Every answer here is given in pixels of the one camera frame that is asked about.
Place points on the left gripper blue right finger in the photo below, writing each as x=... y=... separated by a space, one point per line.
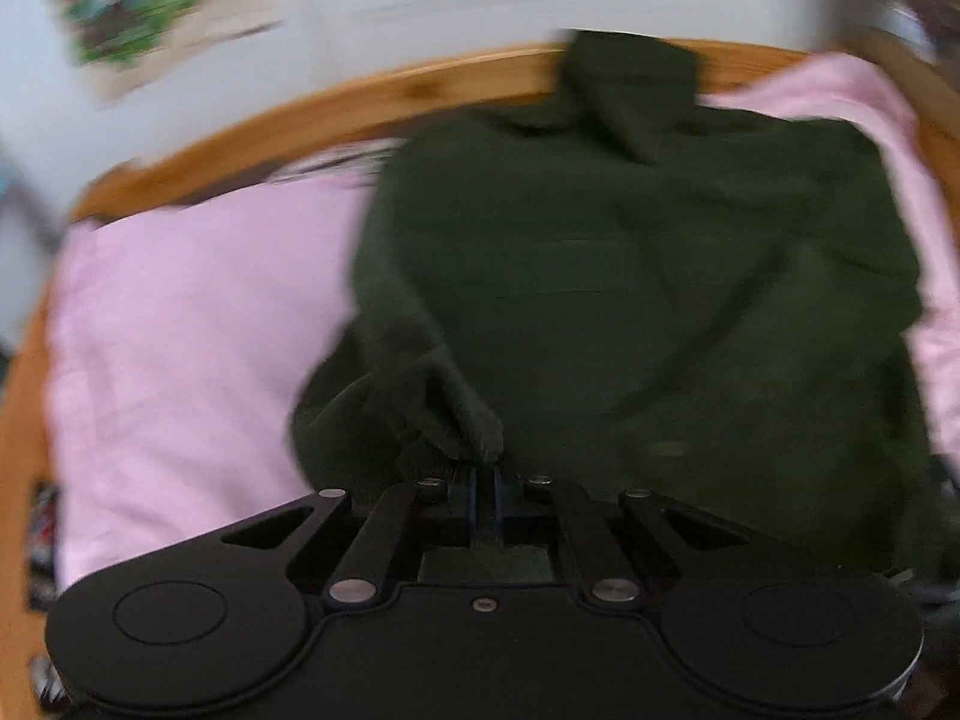
x=577 y=533

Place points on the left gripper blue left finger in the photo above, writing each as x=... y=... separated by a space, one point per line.
x=415 y=533

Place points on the dark green corduroy shirt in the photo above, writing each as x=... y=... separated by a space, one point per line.
x=621 y=287

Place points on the pink bed sheet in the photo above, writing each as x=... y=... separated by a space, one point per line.
x=180 y=339

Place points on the blond chibi character poster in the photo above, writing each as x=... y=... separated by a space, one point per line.
x=122 y=45

